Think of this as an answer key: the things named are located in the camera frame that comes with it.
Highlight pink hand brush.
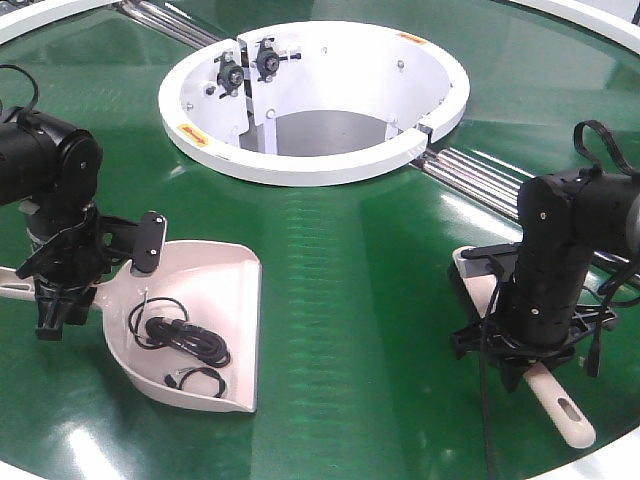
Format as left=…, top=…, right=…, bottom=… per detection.
left=452, top=247, right=596, bottom=449

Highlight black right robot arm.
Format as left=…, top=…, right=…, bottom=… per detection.
left=450, top=167, right=639, bottom=392

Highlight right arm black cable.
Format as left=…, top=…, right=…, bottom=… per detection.
left=477, top=254, right=506, bottom=480

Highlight black bearing mount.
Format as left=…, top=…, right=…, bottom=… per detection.
left=216, top=51, right=245, bottom=98
left=252, top=37, right=302, bottom=83

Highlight right black bearing mount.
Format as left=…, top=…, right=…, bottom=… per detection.
left=252, top=37, right=302, bottom=83

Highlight steel rollers rear left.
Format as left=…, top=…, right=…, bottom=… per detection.
left=116, top=1, right=221, bottom=49

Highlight white inner conveyor ring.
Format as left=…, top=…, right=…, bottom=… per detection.
left=158, top=20, right=471, bottom=188

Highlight steel rollers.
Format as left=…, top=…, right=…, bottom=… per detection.
left=409, top=147, right=640, bottom=281
left=116, top=1, right=221, bottom=49

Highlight steel rollers right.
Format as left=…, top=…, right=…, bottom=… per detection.
left=409, top=147, right=640, bottom=281

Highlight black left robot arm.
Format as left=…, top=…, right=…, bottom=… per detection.
left=1, top=108, right=138, bottom=341

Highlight black USB cable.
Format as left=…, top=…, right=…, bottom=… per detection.
left=144, top=316, right=232, bottom=369

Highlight thin black wire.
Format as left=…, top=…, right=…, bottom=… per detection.
left=164, top=366, right=227, bottom=400
left=127, top=287, right=190, bottom=350

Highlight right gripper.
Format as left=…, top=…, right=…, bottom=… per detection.
left=450, top=304, right=600, bottom=393

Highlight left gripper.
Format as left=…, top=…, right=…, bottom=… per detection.
left=16, top=199, right=140, bottom=341

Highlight left black bearing mount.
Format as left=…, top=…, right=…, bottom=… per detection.
left=216, top=51, right=245, bottom=98

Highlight pink plastic dustpan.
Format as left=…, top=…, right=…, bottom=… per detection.
left=0, top=240, right=263, bottom=414

